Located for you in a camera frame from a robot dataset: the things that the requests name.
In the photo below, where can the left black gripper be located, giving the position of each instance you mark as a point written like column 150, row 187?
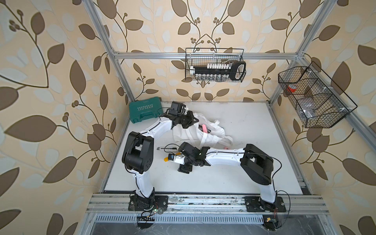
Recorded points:
column 190, row 121

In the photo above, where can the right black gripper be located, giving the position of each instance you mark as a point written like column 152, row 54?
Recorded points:
column 184, row 168

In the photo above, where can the white printed tote pouch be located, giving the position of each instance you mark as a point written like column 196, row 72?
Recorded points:
column 216, row 135

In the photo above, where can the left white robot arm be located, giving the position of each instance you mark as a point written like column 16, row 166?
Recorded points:
column 139, row 148

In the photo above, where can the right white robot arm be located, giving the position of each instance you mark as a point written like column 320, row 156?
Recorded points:
column 257, row 165

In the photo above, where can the silver black utility knife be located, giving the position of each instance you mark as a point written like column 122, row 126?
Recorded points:
column 167, row 148

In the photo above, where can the green plastic tool case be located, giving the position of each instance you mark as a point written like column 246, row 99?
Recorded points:
column 145, row 109

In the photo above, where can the black socket bit holder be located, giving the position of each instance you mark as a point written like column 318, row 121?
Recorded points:
column 231, row 72

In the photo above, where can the red item in basket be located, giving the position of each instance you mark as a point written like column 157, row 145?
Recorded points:
column 292, row 88

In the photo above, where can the clear plastic bag in basket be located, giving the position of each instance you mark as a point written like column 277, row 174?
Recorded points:
column 307, row 108

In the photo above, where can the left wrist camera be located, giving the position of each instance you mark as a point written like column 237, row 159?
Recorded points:
column 177, row 109

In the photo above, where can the back black wire basket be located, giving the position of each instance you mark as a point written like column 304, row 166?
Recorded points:
column 204, row 56

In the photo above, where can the black wire basket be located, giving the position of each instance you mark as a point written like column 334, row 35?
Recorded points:
column 332, row 102
column 204, row 56

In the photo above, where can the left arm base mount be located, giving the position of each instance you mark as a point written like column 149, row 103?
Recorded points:
column 148, row 202

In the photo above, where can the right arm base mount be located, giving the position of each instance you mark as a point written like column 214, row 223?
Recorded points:
column 264, row 204

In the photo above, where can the aluminium front rail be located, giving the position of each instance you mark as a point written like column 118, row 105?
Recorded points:
column 211, row 204

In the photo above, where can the right black wire basket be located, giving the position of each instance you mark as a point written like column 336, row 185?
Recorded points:
column 332, row 102

